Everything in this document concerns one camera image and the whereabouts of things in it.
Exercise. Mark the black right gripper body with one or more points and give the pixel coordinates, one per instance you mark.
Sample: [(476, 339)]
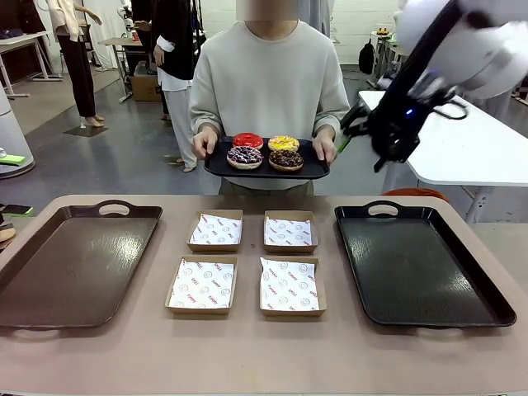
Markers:
[(396, 132)]

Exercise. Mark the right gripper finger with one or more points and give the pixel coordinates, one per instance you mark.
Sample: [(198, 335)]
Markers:
[(383, 163), (356, 121)]

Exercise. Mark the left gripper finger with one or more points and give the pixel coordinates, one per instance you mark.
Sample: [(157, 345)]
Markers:
[(16, 209), (12, 159)]

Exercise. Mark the yellow sprinkled donut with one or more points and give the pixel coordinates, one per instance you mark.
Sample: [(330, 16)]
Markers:
[(290, 146)]

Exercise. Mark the chocolate sprinkled donut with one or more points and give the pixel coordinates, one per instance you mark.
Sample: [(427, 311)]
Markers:
[(278, 161)]

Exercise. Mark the small black serving tray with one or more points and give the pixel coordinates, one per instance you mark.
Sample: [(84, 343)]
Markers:
[(264, 172)]

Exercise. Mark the red glazed donut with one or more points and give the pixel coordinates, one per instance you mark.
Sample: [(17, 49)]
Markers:
[(239, 142)]

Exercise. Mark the brown cardboard food box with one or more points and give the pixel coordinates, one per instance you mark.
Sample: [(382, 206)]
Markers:
[(214, 248), (290, 313), (198, 311), (290, 249)]

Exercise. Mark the purple white-drizzled donut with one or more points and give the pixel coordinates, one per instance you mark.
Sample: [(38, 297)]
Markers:
[(235, 158)]

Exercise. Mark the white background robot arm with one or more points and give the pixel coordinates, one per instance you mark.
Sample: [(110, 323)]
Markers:
[(125, 14)]

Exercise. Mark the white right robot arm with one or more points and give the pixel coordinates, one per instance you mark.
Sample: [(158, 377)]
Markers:
[(495, 49)]

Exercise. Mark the person's right forearm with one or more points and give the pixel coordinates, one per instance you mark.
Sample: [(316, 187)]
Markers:
[(204, 123)]

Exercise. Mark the person's left forearm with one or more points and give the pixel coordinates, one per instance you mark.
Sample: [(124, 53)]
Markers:
[(326, 123)]

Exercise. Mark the person's left hand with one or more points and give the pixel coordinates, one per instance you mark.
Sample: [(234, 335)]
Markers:
[(325, 146)]

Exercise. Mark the person's right hand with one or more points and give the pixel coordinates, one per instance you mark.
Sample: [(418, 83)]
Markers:
[(204, 144)]

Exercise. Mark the tan rounded object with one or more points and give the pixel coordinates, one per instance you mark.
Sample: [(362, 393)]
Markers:
[(6, 235)]

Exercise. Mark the orange red chair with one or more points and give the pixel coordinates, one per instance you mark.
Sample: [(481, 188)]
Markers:
[(412, 194)]

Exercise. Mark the white side table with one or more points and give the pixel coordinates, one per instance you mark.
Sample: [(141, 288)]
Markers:
[(453, 144)]

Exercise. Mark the black backpack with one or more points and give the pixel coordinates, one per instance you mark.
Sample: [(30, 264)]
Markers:
[(367, 57)]

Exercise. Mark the small yellow orange objects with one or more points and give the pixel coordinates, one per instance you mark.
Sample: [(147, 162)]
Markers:
[(383, 31)]

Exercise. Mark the person's beige sweater torso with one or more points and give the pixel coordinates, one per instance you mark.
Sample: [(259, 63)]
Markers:
[(268, 82)]

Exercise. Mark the mannequin beige top black trousers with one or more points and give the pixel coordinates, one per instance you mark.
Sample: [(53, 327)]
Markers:
[(78, 74)]

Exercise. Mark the person's olive trousers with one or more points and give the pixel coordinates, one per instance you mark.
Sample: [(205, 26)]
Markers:
[(268, 189)]

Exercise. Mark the grey hanging garment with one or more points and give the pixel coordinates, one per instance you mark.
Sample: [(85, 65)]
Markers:
[(313, 16)]

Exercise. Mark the dark folded clothes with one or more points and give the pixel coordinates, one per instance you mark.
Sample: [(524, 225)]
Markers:
[(12, 34)]

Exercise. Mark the person's blurred head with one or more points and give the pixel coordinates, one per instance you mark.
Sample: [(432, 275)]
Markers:
[(267, 10)]

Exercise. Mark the cardboard shipping carton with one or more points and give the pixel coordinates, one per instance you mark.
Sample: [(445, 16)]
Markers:
[(144, 86)]

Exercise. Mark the wooden top desk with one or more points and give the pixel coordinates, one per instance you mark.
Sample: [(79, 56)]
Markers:
[(119, 41)]

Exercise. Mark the bystander in black jacket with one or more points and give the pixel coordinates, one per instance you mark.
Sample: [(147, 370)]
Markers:
[(177, 41)]

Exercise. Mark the white round pedestal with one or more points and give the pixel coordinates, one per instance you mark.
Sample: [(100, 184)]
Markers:
[(12, 132)]

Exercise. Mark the grey frame desk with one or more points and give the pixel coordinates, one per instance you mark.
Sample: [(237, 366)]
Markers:
[(383, 38)]

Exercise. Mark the white frame desk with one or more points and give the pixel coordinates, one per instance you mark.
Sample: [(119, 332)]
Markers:
[(20, 39)]

